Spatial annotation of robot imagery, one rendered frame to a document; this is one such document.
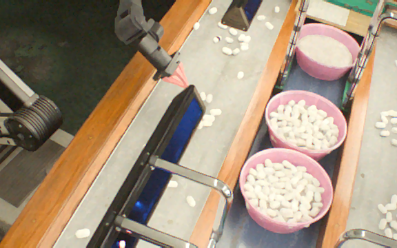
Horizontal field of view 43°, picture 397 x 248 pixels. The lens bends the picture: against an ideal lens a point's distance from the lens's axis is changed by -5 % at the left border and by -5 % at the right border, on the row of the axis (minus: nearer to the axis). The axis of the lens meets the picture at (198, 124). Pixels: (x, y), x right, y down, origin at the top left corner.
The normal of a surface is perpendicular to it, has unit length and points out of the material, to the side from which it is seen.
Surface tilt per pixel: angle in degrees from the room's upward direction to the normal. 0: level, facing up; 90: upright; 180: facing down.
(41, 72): 0
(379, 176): 0
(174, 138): 57
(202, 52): 0
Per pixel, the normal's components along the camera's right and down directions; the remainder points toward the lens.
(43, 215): 0.12, -0.69
